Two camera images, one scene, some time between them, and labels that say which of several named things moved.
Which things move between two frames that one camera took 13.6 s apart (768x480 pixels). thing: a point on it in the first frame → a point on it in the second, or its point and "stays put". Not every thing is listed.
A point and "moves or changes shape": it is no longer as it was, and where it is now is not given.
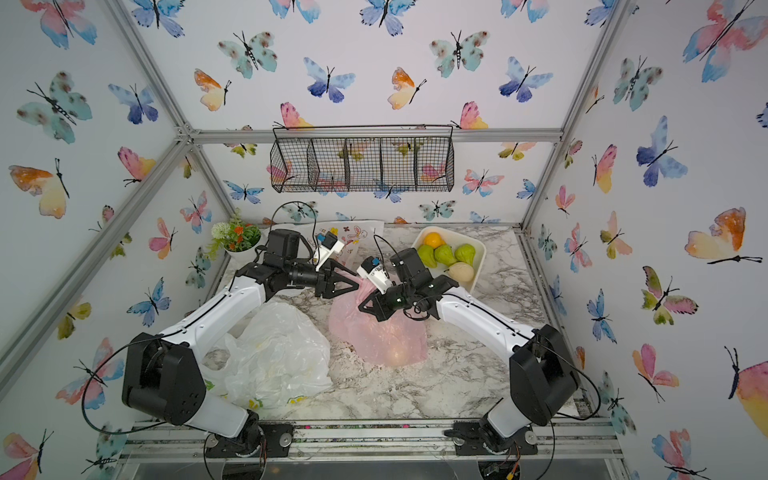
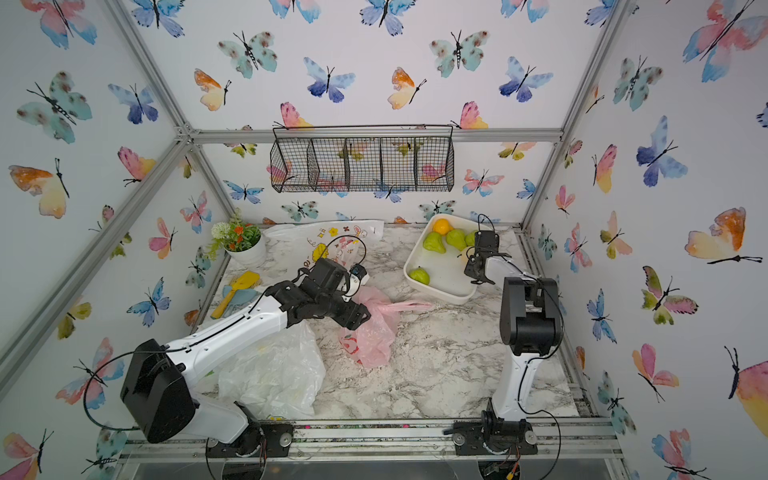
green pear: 465,253 → 470,238
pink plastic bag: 398,341 moves or changes shape
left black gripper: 326,287 → 355,310
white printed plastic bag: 356,236 stays put
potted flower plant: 239,239 stays put
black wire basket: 362,158 stays put
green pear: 444,254 → 456,238
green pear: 427,255 → 433,242
